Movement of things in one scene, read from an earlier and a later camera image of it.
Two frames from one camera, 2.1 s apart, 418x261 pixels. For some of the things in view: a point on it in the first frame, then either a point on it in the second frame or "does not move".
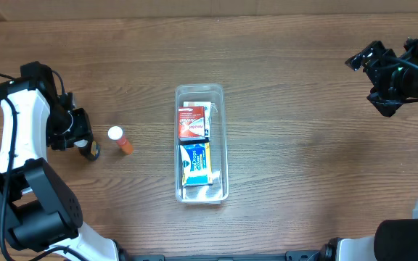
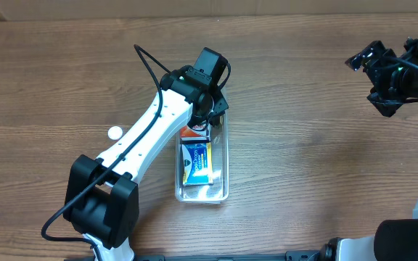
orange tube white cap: [115, 133] does not move
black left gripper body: [84, 127] → [218, 106]
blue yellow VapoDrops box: [196, 164] does not move
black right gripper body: [376, 77] does not move
